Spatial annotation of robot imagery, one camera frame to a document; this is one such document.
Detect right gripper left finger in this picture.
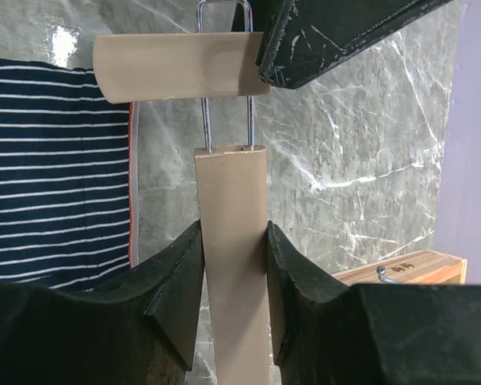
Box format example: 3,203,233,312
0,222,204,384

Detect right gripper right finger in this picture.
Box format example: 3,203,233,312
267,224,481,384

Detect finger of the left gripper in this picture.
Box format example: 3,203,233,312
254,0,445,89

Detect striped navy underwear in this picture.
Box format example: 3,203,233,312
0,59,133,291

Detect wooden clip hanger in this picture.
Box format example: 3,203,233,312
91,0,273,385

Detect wooden drying rack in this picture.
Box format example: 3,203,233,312
333,250,467,286

